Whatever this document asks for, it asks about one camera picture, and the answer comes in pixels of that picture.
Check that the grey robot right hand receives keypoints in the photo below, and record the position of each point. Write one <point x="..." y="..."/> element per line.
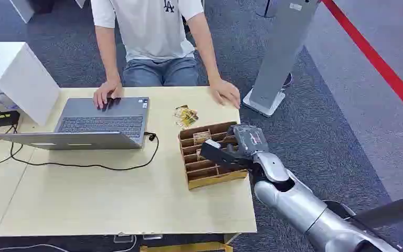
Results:
<point x="250" y="139"/>

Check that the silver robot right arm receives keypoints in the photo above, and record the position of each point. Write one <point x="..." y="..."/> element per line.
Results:
<point x="298" y="201"/>

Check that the card with printed face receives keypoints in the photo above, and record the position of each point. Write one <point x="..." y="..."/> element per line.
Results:
<point x="201" y="137"/>

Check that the person's left hand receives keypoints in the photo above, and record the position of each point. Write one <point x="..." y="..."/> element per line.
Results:
<point x="226" y="92"/>

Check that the person's hand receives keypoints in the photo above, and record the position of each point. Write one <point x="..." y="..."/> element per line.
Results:
<point x="226" y="92"/>
<point x="106" y="93"/>

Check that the wooden card box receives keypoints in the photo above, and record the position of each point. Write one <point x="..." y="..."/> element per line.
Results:
<point x="205" y="170"/>

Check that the yellow printed card pile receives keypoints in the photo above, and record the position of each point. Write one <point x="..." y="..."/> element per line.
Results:
<point x="186" y="117"/>

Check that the grey floor stand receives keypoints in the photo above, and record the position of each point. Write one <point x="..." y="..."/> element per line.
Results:
<point x="281" y="52"/>

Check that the person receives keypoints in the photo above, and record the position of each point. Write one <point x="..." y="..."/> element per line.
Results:
<point x="153" y="38"/>

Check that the red floor tape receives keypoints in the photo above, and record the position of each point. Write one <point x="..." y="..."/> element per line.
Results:
<point x="378" y="62"/>

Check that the person's right hand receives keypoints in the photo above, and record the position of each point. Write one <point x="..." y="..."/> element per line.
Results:
<point x="106" y="93"/>

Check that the grey laptop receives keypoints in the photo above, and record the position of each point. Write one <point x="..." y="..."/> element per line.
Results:
<point x="93" y="128"/>

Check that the dark grey bar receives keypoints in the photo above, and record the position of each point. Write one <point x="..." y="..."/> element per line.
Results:
<point x="392" y="208"/>

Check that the white cabinet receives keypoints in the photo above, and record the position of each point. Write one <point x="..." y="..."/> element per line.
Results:
<point x="17" y="76"/>

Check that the black power adapter yellow label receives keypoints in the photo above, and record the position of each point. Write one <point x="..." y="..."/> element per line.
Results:
<point x="0" y="119"/>

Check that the white furniture piece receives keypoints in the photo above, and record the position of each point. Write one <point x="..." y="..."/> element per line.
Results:
<point x="24" y="8"/>

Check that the yellow wooden frame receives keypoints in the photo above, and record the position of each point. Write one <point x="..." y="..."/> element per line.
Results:
<point x="187" y="248"/>

